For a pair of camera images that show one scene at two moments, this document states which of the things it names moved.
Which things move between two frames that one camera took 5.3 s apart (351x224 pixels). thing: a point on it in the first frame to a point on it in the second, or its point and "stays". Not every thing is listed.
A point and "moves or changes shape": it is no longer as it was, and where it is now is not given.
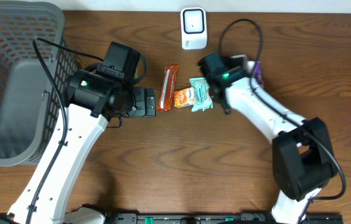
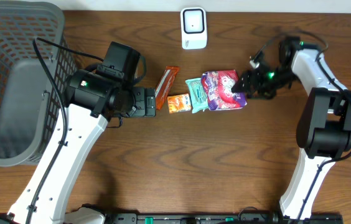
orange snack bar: (166, 96) stays
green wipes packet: (203, 99) moves or changes shape
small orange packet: (185, 97) to (178, 103)
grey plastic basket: (18, 106) stays
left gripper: (149, 102) stays
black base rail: (231, 218) stays
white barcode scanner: (194, 28) stays
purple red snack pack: (258, 71) moves or changes shape
